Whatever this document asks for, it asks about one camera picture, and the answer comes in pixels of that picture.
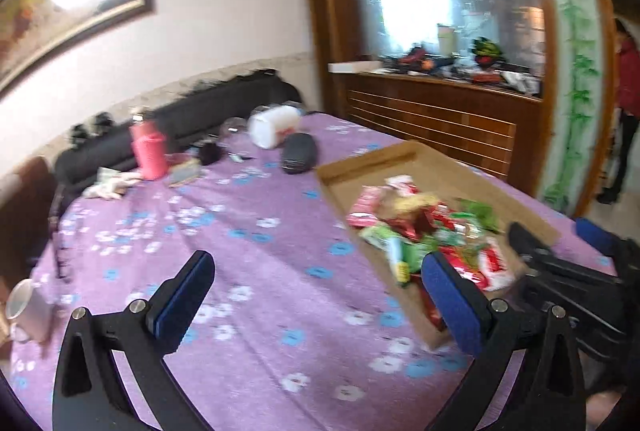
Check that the small black cup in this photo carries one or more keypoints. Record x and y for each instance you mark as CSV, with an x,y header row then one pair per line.
x,y
209,152

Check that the wooden cabinet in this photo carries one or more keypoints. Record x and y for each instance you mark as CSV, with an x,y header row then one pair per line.
x,y
523,90

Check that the purple-framed eyeglasses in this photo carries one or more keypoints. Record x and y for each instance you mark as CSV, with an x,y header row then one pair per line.
x,y
57,209

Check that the long yellow biscuit pack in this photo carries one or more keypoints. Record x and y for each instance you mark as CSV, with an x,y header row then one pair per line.
x,y
398,205

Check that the cardboard tray box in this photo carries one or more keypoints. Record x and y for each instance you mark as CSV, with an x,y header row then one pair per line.
x,y
425,220

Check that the clear glass cup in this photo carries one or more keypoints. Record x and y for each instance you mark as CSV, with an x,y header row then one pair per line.
x,y
233,131

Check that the white plastic jar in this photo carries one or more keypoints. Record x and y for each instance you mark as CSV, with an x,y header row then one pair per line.
x,y
267,129

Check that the white cloth gloves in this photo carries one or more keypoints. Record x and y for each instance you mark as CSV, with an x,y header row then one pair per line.
x,y
111,184

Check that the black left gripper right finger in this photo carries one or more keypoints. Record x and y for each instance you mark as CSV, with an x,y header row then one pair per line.
x,y
463,307

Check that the green pea snack bag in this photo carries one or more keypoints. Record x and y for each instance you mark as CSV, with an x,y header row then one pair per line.
x,y
405,257

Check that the white red candy wrapper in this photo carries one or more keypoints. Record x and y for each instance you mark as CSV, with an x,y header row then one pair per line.
x,y
492,266

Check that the pink My Melody snack pack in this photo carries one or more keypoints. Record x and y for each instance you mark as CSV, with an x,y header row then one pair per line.
x,y
364,212

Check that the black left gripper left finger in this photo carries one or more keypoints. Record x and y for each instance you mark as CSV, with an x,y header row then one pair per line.
x,y
175,303

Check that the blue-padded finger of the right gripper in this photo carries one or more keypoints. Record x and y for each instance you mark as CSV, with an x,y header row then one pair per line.
x,y
603,241

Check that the black glasses case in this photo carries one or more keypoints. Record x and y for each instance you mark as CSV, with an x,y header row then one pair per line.
x,y
299,154

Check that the small brown notebook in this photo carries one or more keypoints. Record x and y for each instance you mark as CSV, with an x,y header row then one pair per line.
x,y
183,173

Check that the white mug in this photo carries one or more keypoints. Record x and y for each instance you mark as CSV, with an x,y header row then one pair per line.
x,y
28,313

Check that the purple floral tablecloth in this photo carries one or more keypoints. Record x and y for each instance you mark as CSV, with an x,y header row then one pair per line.
x,y
304,327

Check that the brown chair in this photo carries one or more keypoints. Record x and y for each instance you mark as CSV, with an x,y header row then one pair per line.
x,y
26,196

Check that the pink knit-sleeved thermos bottle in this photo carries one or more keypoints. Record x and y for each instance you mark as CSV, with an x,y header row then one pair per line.
x,y
148,144

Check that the black sofa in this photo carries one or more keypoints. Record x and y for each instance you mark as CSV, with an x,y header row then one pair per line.
x,y
182,122

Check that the person in red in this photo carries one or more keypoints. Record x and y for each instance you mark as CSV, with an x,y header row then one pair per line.
x,y
628,103

